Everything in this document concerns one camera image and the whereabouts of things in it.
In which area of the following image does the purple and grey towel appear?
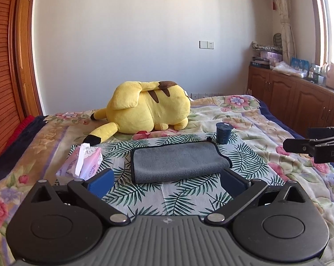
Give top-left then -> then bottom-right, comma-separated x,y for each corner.
131,141 -> 232,184

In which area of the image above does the pink tissue box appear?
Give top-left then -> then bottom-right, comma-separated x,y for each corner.
56,143 -> 103,185

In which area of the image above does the wooden window cabinet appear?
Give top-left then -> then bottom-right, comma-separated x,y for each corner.
247,66 -> 334,137

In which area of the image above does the dark blue cup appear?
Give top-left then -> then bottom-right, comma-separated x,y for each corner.
216,122 -> 234,145

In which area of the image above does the floral bed blanket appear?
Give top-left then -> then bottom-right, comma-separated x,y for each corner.
0,95 -> 334,265

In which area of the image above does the blue box on cabinet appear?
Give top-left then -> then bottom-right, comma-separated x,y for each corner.
290,57 -> 310,72

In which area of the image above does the white plastic bag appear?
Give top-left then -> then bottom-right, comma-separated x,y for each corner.
272,61 -> 308,78

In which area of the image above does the red and navy blanket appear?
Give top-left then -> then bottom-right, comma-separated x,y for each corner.
0,115 -> 47,180

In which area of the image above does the yellow Pikachu plush toy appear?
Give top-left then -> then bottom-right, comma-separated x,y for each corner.
83,81 -> 191,146

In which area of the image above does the stack of boxes on cabinet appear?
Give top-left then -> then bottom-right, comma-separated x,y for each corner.
251,41 -> 283,69

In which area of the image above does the floral beige curtain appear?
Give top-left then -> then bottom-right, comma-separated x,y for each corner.
275,0 -> 296,64

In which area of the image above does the wooden door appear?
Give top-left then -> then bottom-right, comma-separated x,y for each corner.
14,0 -> 43,117

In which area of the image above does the white wall switch socket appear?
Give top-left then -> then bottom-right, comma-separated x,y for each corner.
199,41 -> 214,49

